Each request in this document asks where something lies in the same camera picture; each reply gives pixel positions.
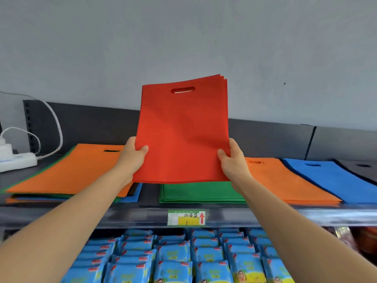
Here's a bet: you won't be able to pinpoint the person's right hand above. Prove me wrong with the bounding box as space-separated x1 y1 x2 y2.
217 138 254 192

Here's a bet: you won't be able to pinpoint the person's left hand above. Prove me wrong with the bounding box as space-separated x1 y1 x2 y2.
115 137 149 186

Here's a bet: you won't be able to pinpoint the stack of red fabric bags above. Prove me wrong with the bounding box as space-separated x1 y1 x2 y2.
133 74 231 184

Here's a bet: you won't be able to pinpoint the person's left forearm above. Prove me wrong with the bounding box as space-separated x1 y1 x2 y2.
0 166 134 283

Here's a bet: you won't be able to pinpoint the person's right forearm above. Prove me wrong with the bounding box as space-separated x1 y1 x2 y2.
234 174 377 283

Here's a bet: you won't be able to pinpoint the stack of green fabric bags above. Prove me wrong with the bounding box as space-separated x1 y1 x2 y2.
159 183 247 204

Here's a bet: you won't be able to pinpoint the blue fabric bag under orange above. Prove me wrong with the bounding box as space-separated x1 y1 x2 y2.
12 183 143 204

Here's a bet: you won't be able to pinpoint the grey metal shelf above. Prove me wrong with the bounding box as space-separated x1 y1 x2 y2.
0 100 377 242

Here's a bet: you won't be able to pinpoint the stack of orange fabric bags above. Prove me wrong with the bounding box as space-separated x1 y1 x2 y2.
244 157 344 207
4 143 134 198

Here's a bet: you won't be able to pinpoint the green and yellow price label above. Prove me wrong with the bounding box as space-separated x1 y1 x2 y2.
167 210 206 226

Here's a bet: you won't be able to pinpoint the rows of blue wipe packets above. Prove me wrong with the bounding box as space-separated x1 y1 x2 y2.
60 228 296 283

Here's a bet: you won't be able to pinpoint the stack of blue fabric bags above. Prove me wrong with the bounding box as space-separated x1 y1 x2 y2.
281 158 377 205

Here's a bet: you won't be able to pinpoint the green fabric bag under orange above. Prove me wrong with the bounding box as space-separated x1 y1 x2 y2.
0 146 121 204

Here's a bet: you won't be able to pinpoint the white power strip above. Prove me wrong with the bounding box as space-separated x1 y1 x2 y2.
0 152 38 173

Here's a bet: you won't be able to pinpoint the white plug adapter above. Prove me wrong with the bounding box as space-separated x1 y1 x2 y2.
0 137 13 161

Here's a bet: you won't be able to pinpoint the stack of dark grey fabric bags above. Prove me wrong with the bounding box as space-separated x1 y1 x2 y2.
334 159 377 187

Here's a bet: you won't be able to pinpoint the green patterned packet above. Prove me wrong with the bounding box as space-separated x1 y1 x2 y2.
335 227 359 251

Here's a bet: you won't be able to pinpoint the long white cable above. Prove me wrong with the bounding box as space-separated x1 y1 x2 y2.
0 91 64 160

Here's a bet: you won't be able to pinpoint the looped white cable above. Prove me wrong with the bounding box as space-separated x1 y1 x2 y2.
0 127 41 155

